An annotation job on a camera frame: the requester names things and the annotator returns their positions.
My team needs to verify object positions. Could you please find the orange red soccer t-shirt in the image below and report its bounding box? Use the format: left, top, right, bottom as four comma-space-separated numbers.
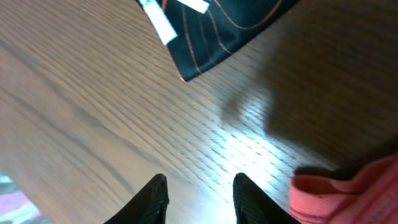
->
288, 154, 397, 224

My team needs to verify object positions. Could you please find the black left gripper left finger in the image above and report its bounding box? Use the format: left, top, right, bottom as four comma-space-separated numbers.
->
104, 174, 170, 224

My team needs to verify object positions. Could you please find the black printed folded jersey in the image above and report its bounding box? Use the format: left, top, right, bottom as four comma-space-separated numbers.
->
138, 0, 299, 82

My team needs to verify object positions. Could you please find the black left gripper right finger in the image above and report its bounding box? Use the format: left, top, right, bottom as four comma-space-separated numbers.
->
233, 172, 300, 224

